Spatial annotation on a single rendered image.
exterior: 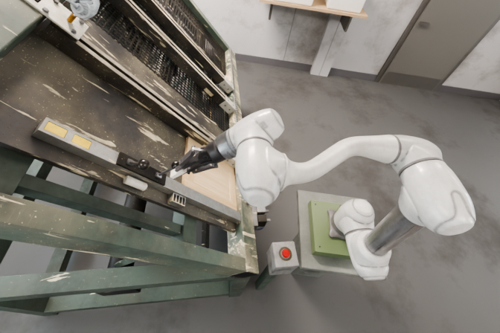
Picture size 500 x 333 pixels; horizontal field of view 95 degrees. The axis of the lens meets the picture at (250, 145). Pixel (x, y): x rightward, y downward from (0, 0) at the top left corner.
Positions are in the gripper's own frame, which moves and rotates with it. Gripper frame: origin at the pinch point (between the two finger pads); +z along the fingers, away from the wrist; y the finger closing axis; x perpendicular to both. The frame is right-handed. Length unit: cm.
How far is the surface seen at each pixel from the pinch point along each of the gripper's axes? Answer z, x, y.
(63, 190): 22.0, -8.6, -23.8
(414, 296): -45, -38, 224
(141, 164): 1.9, -2.9, -13.1
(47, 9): 5, 37, -53
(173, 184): 12.9, 3.5, 9.0
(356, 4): -130, 248, 132
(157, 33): 10, 90, -17
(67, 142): 13.0, 1.1, -30.6
